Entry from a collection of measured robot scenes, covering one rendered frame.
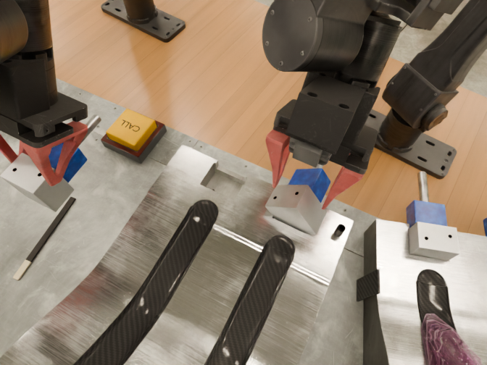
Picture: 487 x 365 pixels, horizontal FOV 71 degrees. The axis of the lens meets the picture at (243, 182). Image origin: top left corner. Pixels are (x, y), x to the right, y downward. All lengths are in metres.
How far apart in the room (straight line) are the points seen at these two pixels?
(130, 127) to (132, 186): 0.10
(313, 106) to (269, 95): 0.43
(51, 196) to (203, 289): 0.21
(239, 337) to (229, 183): 0.21
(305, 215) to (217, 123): 0.30
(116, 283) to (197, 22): 0.60
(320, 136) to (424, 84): 0.29
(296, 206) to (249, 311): 0.13
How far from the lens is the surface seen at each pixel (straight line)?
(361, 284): 0.52
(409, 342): 0.46
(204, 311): 0.42
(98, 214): 0.59
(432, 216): 0.53
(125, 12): 0.90
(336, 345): 0.52
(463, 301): 0.53
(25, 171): 0.47
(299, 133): 0.28
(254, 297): 0.43
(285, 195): 0.43
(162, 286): 0.44
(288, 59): 0.28
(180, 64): 0.76
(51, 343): 0.42
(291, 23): 0.28
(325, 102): 0.27
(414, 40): 2.31
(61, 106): 0.41
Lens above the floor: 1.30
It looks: 61 degrees down
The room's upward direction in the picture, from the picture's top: 1 degrees clockwise
